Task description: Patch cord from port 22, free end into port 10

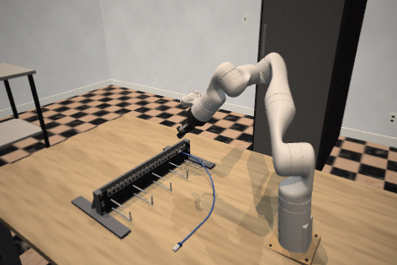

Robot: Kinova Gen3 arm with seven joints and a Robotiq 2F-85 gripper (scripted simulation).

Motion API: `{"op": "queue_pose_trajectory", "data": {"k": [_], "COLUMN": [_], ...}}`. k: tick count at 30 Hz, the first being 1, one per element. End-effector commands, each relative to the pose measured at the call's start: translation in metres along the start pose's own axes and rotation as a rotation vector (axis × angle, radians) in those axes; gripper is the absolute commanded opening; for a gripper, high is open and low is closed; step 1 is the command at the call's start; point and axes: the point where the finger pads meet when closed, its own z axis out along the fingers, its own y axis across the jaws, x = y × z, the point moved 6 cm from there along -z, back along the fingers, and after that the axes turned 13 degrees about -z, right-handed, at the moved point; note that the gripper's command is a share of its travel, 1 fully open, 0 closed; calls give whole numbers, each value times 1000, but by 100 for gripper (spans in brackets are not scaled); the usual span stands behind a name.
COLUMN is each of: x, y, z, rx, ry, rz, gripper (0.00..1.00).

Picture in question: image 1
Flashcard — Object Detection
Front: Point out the white and dark blue plug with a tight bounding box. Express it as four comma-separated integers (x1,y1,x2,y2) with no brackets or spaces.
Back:
173,242,183,252

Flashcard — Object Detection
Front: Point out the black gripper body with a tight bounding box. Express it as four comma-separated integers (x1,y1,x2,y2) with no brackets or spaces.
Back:
183,108,208,130

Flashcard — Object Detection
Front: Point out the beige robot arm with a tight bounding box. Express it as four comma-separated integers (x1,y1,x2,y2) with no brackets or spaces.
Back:
180,52,315,254

